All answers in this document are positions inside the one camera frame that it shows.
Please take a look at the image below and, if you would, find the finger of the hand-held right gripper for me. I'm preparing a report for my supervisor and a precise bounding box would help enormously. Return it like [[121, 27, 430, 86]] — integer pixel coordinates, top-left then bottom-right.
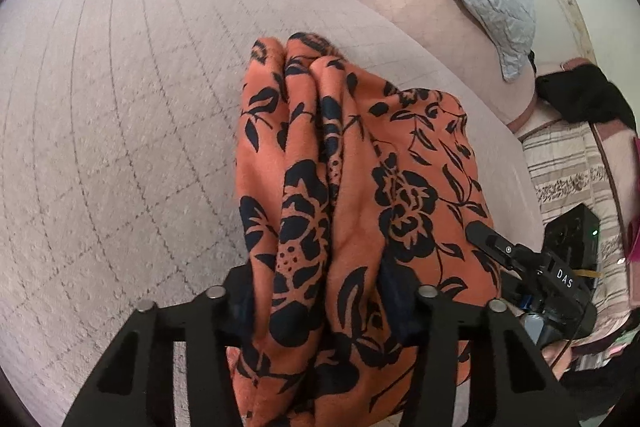
[[465, 222, 547, 280]]

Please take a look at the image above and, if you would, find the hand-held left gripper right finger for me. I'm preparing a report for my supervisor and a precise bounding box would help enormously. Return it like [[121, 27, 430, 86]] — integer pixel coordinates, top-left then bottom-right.
[[379, 264, 582, 427]]

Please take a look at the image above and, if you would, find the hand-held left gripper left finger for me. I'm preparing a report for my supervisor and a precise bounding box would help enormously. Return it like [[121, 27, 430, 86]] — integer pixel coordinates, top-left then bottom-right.
[[62, 263, 255, 427]]

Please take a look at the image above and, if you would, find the orange black floral garment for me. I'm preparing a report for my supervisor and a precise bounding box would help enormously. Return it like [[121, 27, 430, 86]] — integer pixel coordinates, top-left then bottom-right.
[[226, 32, 502, 427]]

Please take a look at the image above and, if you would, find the magenta cloth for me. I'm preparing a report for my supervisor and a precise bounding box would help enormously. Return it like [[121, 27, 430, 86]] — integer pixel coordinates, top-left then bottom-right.
[[625, 136, 640, 270]]

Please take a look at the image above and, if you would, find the striped floral cloth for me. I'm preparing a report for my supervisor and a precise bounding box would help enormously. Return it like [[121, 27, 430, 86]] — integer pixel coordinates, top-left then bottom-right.
[[522, 121, 637, 360]]

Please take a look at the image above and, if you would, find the person's dark clothing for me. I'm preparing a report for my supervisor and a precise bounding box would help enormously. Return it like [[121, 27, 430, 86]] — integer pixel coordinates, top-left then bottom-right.
[[542, 337, 640, 427]]

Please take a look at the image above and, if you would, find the black cloth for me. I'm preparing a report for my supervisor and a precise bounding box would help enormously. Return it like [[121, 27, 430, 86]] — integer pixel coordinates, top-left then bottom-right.
[[535, 64, 639, 134]]

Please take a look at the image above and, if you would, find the pink quilted bedspread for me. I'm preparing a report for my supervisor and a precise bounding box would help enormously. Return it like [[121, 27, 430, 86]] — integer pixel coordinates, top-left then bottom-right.
[[0, 0, 546, 427]]

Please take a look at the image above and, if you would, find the pink pillow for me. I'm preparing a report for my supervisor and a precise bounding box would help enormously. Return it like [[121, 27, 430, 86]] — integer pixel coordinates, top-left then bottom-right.
[[320, 0, 540, 134]]

